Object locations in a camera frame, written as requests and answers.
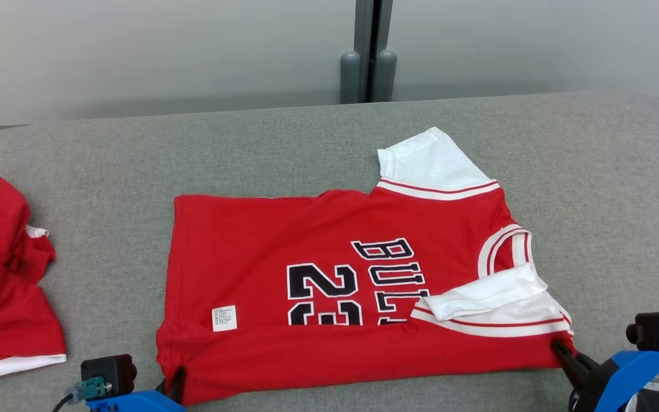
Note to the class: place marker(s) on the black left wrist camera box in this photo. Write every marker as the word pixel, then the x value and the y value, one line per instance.
pixel 111 371

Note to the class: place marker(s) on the teal left camera connector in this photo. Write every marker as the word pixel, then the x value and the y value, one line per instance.
pixel 90 388

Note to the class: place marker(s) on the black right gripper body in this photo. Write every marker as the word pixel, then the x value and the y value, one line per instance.
pixel 592 389

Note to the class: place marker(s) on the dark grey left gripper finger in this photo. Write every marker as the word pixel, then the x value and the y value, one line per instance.
pixel 177 386

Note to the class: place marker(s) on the red basketball jersey number 23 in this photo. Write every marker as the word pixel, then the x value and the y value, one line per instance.
pixel 318 229

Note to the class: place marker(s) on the grey partition post two feet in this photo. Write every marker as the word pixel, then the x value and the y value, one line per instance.
pixel 368 51

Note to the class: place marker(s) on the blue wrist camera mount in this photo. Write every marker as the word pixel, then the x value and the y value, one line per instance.
pixel 135 401
pixel 632 369

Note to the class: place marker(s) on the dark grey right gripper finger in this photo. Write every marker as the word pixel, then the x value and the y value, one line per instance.
pixel 574 361

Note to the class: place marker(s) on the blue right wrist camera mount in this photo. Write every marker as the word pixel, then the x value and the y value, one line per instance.
pixel 632 369

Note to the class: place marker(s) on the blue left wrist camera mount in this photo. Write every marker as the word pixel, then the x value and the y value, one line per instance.
pixel 135 401

